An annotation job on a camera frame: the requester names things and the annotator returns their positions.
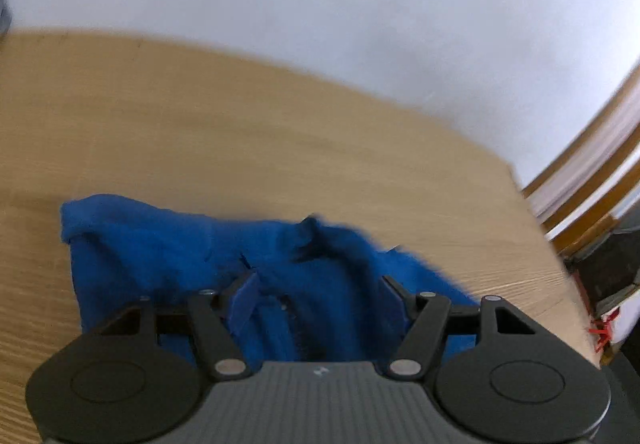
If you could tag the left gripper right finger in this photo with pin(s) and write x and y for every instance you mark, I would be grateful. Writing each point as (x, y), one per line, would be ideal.
(419, 351)

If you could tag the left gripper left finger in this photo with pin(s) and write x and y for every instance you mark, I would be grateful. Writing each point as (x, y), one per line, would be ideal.
(214, 317)

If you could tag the blue jacket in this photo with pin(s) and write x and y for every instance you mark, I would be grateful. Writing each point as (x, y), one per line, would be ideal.
(318, 293)

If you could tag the red stool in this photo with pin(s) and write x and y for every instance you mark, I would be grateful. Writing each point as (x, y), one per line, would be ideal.
(602, 329)

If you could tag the grey t-shirt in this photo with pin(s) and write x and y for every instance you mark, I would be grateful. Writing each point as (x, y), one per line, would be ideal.
(5, 18)

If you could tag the wooden door frame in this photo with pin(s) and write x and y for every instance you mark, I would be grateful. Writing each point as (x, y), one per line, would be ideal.
(577, 197)

